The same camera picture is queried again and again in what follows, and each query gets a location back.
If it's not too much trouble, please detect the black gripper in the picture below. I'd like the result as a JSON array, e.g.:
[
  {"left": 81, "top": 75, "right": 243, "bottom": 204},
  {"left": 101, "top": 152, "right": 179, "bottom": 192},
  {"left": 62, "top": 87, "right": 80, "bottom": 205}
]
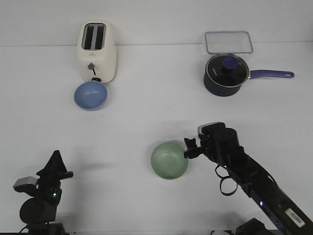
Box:
[
  {"left": 184, "top": 127, "right": 244, "bottom": 164},
  {"left": 36, "top": 150, "right": 74, "bottom": 203}
]

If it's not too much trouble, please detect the dark blue saucepan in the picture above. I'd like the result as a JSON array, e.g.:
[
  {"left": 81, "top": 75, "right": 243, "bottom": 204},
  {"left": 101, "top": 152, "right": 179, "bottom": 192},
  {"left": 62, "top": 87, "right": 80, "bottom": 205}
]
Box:
[{"left": 203, "top": 70, "right": 294, "bottom": 97}]

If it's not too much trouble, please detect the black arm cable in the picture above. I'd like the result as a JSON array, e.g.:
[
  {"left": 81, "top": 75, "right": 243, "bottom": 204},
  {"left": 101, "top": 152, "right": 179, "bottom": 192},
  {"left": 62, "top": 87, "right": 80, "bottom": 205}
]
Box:
[{"left": 214, "top": 164, "right": 239, "bottom": 196}]

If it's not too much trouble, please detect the white two-slot toaster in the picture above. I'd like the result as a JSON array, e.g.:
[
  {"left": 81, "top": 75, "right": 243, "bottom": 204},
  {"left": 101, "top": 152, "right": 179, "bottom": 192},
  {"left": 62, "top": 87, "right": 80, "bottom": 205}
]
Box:
[{"left": 76, "top": 20, "right": 117, "bottom": 83}]

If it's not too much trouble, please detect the glass pot lid blue knob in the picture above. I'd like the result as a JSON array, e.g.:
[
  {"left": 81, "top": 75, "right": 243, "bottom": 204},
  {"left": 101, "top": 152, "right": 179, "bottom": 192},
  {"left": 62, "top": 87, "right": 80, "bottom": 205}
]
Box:
[{"left": 205, "top": 53, "right": 249, "bottom": 78}]

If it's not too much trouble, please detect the blue bowl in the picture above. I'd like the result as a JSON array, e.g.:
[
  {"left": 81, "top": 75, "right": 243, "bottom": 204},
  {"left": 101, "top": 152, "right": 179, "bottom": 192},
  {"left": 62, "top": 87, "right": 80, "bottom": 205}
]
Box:
[{"left": 74, "top": 81, "right": 108, "bottom": 111}]

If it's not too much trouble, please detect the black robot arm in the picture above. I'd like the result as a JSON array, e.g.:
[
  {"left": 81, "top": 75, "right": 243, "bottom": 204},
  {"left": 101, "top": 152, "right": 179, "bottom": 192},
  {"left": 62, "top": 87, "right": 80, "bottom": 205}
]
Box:
[
  {"left": 13, "top": 150, "right": 73, "bottom": 235},
  {"left": 184, "top": 122, "right": 313, "bottom": 235}
]

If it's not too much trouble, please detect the green bowl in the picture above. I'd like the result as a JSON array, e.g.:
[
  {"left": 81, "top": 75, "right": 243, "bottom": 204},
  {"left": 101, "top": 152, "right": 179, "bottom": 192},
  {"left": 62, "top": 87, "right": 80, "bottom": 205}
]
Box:
[{"left": 151, "top": 141, "right": 188, "bottom": 180}]

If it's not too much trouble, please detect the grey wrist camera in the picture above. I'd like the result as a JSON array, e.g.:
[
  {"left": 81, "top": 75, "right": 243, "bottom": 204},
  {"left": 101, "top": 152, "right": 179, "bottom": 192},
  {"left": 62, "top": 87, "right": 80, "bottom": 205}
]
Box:
[
  {"left": 197, "top": 122, "right": 225, "bottom": 136},
  {"left": 13, "top": 176, "right": 38, "bottom": 192}
]

